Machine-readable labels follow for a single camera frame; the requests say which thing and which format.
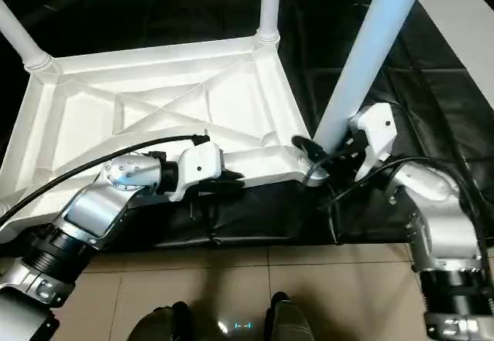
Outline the white plastic table leg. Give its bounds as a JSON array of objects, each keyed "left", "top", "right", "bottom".
[
  {"left": 303, "top": 0, "right": 430, "bottom": 186},
  {"left": 256, "top": 0, "right": 283, "bottom": 46},
  {"left": 0, "top": 0, "right": 55, "bottom": 73}
]

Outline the white plastic table top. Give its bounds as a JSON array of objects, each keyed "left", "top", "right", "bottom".
[{"left": 0, "top": 34, "right": 329, "bottom": 241}]

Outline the black mat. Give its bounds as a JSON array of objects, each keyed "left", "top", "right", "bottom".
[{"left": 0, "top": 0, "right": 494, "bottom": 248}]

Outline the grey right robot foot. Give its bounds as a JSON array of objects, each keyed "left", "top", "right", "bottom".
[{"left": 265, "top": 293, "right": 317, "bottom": 341}]

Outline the grey robot foot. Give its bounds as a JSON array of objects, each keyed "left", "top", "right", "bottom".
[
  {"left": 127, "top": 304, "right": 192, "bottom": 341},
  {"left": 265, "top": 293, "right": 317, "bottom": 341}
]

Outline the grey left robot foot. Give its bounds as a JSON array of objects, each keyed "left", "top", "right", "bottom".
[{"left": 127, "top": 304, "right": 192, "bottom": 341}]

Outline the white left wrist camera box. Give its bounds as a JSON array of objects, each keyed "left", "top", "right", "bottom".
[{"left": 166, "top": 140, "right": 225, "bottom": 203}]

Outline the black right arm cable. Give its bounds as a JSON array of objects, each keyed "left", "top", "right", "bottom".
[{"left": 309, "top": 102, "right": 494, "bottom": 280}]

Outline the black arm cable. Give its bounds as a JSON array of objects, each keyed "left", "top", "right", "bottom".
[
  {"left": 309, "top": 102, "right": 494, "bottom": 280},
  {"left": 0, "top": 131, "right": 211, "bottom": 226}
]

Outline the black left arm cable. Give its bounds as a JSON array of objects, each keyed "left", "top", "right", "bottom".
[{"left": 0, "top": 131, "right": 211, "bottom": 226}]

